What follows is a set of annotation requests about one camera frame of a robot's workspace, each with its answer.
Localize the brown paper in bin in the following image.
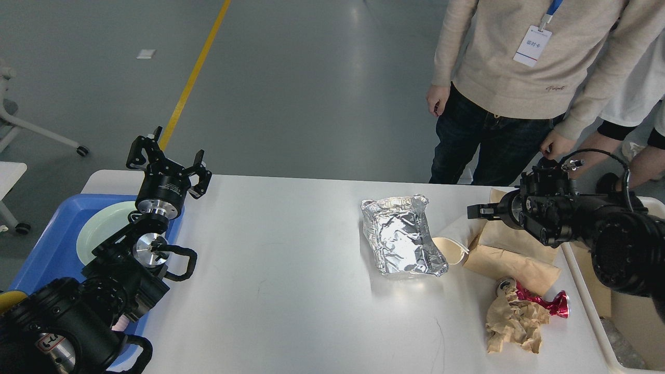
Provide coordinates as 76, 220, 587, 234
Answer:
569, 242, 612, 319

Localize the blue plastic tray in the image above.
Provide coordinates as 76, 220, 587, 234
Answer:
10, 194, 185, 368

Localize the small cream cup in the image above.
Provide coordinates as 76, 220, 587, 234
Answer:
432, 215, 488, 265

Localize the white chair base left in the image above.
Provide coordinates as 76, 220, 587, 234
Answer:
1, 61, 89, 157

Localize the aluminium foil bag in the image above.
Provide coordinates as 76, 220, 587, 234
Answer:
361, 194, 449, 277

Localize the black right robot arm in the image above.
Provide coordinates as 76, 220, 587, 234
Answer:
467, 152, 664, 318

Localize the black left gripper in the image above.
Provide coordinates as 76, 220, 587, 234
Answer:
126, 126, 212, 219

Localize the brown paper bag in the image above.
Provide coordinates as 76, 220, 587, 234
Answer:
463, 219, 562, 296

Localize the brown paper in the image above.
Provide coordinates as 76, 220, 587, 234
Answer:
485, 287, 550, 354
569, 242, 612, 319

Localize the pink ribbed mug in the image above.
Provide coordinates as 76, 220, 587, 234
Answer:
112, 315, 130, 332

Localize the white plastic bin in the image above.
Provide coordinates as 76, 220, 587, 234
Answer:
558, 196, 665, 370

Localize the person in black shorts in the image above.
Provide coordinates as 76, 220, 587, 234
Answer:
569, 32, 664, 187

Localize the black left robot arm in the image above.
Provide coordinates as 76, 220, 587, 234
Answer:
2, 127, 212, 373

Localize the white side table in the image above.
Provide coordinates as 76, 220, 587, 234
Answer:
1, 161, 31, 236

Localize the green plate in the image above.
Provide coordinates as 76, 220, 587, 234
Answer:
76, 202, 169, 268

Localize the person in beige sweater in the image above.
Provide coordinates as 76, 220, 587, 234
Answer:
426, 1, 663, 186

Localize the blue mug yellow inside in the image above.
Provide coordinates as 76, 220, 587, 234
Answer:
0, 290, 28, 315

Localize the crushed red drink can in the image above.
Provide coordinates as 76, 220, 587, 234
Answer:
496, 277, 570, 318

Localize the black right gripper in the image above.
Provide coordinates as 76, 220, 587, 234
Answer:
467, 190, 523, 229

